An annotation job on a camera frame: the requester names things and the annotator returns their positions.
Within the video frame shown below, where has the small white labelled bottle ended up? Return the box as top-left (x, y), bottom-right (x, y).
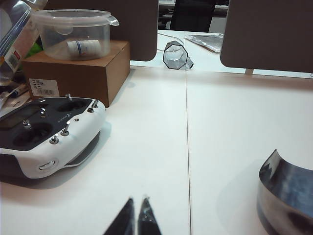
top-left (66, 39), bottom-right (102, 56)

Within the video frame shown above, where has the white black remote controller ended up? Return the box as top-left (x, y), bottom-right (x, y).
top-left (0, 94), bottom-right (106, 179)

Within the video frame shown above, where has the metal ice scoop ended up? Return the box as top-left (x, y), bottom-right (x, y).
top-left (256, 149), bottom-right (313, 235)

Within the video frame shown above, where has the octagonal black-rimmed glass cup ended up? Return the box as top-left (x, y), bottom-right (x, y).
top-left (163, 41), bottom-right (195, 71)

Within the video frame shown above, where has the clear plastic bag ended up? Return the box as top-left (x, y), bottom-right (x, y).
top-left (184, 33), bottom-right (224, 53)

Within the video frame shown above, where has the dark pen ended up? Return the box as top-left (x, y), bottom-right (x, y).
top-left (6, 85), bottom-right (29, 98)

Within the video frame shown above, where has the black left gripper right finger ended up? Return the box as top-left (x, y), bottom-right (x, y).
top-left (137, 196), bottom-right (162, 235)

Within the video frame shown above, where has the shiny clear packaged bag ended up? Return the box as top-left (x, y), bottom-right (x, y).
top-left (0, 0), bottom-right (47, 74)

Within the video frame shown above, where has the plain brown cardboard box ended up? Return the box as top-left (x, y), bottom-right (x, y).
top-left (21, 40), bottom-right (131, 108)

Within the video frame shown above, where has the green packet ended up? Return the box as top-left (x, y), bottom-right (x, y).
top-left (25, 42), bottom-right (44, 59)

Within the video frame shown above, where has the round transparent plastic container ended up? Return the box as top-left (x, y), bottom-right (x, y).
top-left (31, 9), bottom-right (120, 61)

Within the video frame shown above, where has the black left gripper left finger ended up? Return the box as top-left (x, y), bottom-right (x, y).
top-left (102, 197), bottom-right (136, 235)

